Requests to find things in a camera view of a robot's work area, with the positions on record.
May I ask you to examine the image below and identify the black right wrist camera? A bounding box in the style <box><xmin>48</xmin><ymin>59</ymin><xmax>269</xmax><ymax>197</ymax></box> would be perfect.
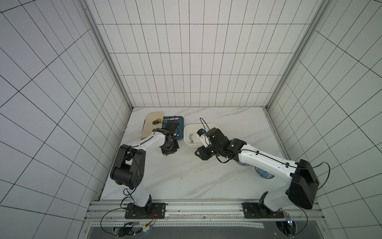
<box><xmin>197</xmin><ymin>127</ymin><xmax>247</xmax><ymax>153</ymax></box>

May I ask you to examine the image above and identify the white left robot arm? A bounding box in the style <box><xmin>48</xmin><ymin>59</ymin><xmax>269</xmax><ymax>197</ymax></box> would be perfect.
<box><xmin>110</xmin><ymin>128</ymin><xmax>179</xmax><ymax>212</ymax></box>

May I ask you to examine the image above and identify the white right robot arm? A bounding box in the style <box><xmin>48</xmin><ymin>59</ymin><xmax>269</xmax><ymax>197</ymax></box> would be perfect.
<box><xmin>195</xmin><ymin>143</ymin><xmax>319</xmax><ymax>211</ymax></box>

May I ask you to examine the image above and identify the white storage box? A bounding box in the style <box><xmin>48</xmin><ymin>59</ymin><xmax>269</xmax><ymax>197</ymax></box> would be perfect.
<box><xmin>183</xmin><ymin>123</ymin><xmax>217</xmax><ymax>148</ymax></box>

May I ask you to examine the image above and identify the blue yellow patterned bowl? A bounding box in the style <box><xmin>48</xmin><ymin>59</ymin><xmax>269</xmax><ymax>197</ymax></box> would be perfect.
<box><xmin>238</xmin><ymin>161</ymin><xmax>251</xmax><ymax>167</ymax></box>

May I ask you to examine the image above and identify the dark teal tray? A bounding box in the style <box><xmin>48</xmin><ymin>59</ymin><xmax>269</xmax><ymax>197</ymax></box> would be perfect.
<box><xmin>162</xmin><ymin>116</ymin><xmax>185</xmax><ymax>141</ymax></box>

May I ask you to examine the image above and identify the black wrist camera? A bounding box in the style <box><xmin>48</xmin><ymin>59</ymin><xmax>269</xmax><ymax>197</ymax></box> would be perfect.
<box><xmin>197</xmin><ymin>127</ymin><xmax>247</xmax><ymax>153</ymax></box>
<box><xmin>164</xmin><ymin>123</ymin><xmax>179</xmax><ymax>137</ymax></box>

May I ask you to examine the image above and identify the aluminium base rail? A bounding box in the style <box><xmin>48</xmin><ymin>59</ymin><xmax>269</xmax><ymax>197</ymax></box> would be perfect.
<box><xmin>84</xmin><ymin>199</ymin><xmax>327</xmax><ymax>233</ymax></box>

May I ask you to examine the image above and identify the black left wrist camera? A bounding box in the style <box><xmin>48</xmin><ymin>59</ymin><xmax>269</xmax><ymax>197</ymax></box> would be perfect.
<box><xmin>164</xmin><ymin>123</ymin><xmax>179</xmax><ymax>137</ymax></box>

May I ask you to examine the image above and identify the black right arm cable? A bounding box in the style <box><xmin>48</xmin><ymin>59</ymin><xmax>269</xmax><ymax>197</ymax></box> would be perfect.
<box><xmin>199</xmin><ymin>117</ymin><xmax>331</xmax><ymax>237</ymax></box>

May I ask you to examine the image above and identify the blue white patterned bowl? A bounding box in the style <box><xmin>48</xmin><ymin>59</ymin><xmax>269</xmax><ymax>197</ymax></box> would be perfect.
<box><xmin>255</xmin><ymin>167</ymin><xmax>275</xmax><ymax>179</ymax></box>

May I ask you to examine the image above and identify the beige folded cloth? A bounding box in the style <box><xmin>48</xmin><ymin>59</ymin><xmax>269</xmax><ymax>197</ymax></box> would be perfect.
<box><xmin>140</xmin><ymin>112</ymin><xmax>164</xmax><ymax>139</ymax></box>

